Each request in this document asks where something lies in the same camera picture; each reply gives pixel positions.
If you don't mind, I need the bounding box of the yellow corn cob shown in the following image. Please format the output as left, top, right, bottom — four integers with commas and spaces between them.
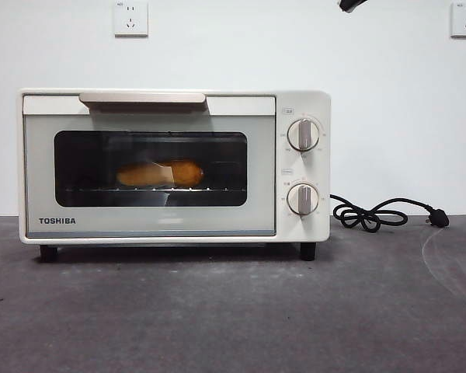
116, 159, 205, 188

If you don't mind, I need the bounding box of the oven glass door with handle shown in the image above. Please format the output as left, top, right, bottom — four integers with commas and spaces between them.
22, 92, 277, 238

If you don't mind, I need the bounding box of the cream Toshiba toaster oven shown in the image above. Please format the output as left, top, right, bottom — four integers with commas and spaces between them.
17, 88, 332, 263

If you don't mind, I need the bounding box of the cream temperature knob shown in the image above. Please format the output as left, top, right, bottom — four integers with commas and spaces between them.
287, 118, 322, 153

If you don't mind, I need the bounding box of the cream timer knob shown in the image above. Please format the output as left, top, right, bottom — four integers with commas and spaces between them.
287, 183, 320, 217

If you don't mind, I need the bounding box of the black power cable with plug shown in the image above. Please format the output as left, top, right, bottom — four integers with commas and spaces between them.
329, 193, 450, 231

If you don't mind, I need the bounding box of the metal wire oven rack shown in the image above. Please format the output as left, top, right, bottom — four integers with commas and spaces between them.
57, 186, 248, 194

